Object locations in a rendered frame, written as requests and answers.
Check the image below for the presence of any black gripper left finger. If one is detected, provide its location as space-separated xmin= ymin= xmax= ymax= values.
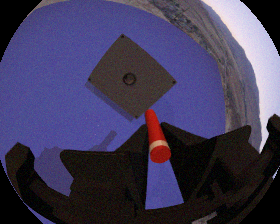
xmin=60 ymin=124 xmax=149 ymax=209

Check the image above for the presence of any red peg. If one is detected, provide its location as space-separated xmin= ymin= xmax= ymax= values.
xmin=145 ymin=109 xmax=172 ymax=164

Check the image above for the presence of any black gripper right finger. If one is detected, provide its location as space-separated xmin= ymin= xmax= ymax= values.
xmin=160 ymin=121 xmax=252 ymax=202

